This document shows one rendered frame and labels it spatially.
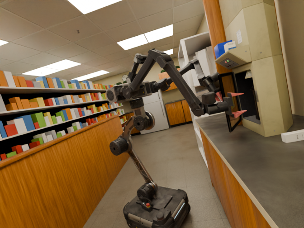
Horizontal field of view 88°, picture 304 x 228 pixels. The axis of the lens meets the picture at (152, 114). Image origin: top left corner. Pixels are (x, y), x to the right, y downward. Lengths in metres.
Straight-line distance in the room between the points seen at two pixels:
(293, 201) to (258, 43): 0.82
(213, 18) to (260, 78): 0.65
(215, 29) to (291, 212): 1.26
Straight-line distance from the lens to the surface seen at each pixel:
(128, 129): 1.82
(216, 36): 1.50
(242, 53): 1.12
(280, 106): 1.21
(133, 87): 1.16
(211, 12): 1.55
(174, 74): 0.97
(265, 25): 1.20
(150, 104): 5.98
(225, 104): 0.96
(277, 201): 0.69
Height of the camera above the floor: 1.35
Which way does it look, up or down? 6 degrees down
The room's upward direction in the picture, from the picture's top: 14 degrees counter-clockwise
